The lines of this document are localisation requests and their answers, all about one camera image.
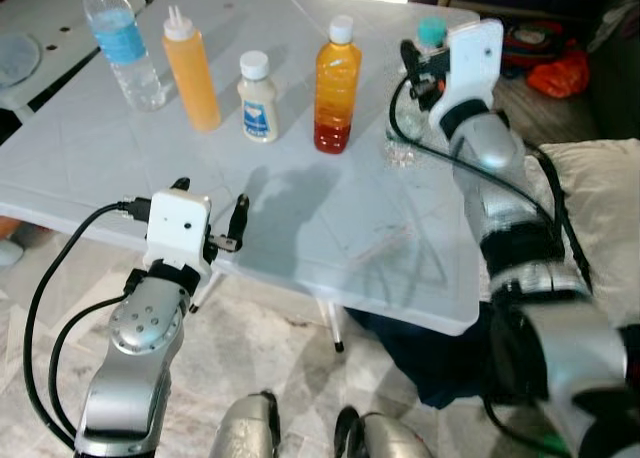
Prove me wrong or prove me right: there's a clear bottle with teal cap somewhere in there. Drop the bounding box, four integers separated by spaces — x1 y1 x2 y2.
385 17 448 169

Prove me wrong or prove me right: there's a white plastic table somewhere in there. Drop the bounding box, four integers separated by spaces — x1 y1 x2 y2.
0 0 549 354

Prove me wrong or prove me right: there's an orange juice bottle white cap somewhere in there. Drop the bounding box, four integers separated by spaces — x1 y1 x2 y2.
313 15 363 155

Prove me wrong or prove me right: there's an orange squeeze bottle white nozzle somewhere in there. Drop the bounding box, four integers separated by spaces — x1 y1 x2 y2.
162 6 222 133

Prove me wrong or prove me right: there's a small white bottle white cap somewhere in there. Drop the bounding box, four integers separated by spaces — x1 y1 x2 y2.
238 50 280 144

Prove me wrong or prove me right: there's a red and orange bag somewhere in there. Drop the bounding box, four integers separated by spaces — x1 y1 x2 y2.
500 18 591 99

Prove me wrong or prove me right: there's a water bottle with blue label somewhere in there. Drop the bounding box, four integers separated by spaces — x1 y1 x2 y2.
82 0 169 113

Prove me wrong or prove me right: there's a white pillow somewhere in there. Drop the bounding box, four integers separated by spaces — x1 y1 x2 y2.
540 138 640 329

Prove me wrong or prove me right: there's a dark sofa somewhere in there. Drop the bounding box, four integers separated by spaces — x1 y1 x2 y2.
590 8 640 139

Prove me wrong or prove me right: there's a silver left robot leg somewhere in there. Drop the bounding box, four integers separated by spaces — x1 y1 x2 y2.
210 391 283 458

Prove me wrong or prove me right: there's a silver robot leg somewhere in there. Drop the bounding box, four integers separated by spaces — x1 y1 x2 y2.
333 406 433 458
210 391 283 458

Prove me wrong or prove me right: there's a grey round plate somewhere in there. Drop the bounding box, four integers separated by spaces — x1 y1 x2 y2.
0 30 44 90

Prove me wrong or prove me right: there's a small white side table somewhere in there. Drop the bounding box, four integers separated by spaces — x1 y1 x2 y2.
0 0 151 119

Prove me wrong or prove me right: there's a dark blue cloth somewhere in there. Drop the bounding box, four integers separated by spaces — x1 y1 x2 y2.
350 303 501 409

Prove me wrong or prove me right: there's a silver right robot leg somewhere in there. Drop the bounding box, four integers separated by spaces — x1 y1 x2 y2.
333 406 433 458

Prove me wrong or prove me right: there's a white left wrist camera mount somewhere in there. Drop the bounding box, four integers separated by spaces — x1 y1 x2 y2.
145 190 213 272

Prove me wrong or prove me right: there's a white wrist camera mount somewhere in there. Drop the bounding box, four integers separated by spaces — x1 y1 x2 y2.
440 20 505 114
145 190 213 272

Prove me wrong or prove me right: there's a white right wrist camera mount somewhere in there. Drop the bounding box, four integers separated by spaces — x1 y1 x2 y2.
440 20 505 114

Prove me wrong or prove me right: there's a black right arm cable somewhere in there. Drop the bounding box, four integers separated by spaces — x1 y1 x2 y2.
387 73 591 289

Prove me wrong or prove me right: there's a short black left arm cable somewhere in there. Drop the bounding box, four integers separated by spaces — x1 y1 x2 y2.
48 296 131 439

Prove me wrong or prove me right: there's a long black left arm cable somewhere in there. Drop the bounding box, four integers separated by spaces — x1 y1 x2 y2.
22 200 151 449

